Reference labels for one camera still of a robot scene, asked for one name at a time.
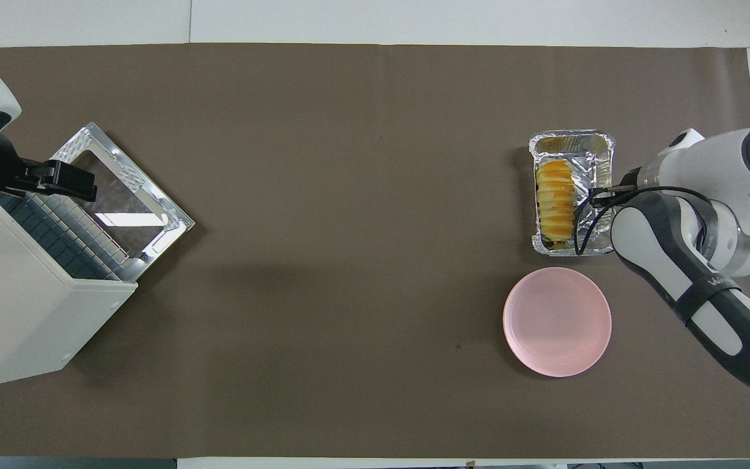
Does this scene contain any white toaster oven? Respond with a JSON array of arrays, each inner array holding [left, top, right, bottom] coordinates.
[[0, 189, 138, 389]]

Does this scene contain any aluminium foil tray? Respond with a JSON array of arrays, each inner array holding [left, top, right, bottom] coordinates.
[[529, 129, 617, 257]]

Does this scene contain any oven wire rack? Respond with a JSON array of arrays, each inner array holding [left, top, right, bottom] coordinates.
[[0, 192, 148, 282]]

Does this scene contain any pink round plate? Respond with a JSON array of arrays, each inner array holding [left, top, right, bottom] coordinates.
[[503, 267, 613, 378]]

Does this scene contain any yellow ridged bread loaf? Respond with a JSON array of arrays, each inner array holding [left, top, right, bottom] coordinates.
[[536, 160, 577, 251]]

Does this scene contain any glass oven door, metal frame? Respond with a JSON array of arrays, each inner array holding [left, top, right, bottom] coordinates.
[[45, 122, 195, 282]]

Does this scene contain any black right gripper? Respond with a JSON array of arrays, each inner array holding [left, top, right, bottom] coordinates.
[[589, 167, 644, 209]]

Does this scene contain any brown paper table mat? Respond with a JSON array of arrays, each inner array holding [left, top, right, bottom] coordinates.
[[0, 43, 750, 459]]

